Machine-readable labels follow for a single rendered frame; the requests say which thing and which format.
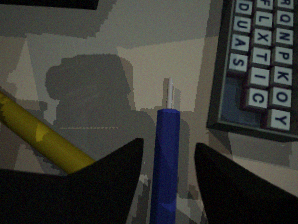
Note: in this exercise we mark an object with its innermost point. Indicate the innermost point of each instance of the dark grey keyboard with keys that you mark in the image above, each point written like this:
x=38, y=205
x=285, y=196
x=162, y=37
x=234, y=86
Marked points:
x=255, y=85

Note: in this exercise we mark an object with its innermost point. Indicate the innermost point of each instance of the blue stylus with grey tip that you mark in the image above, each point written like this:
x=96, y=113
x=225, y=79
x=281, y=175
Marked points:
x=165, y=169

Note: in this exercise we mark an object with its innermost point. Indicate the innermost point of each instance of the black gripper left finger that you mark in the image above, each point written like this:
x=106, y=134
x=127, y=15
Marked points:
x=101, y=193

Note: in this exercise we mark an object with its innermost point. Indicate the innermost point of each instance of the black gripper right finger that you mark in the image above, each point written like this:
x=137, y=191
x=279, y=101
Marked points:
x=232, y=194

